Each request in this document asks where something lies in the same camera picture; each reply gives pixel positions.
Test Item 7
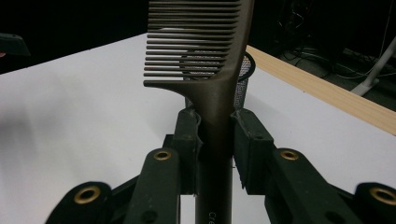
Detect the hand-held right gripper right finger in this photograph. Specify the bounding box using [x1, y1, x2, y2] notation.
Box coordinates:
[230, 107, 276, 196]

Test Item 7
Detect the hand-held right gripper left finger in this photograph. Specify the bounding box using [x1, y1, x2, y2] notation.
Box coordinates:
[163, 106, 204, 196]

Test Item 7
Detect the dark brown handled comb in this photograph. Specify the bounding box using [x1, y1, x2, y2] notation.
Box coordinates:
[142, 0, 256, 224]

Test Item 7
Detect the black mesh pen holder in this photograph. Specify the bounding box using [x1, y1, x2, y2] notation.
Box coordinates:
[182, 50, 257, 112]

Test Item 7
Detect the white metal stand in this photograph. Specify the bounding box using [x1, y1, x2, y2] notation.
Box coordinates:
[350, 36, 396, 97]

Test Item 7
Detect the tangle of floor cables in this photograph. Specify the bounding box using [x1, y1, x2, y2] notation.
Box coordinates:
[277, 0, 396, 80]

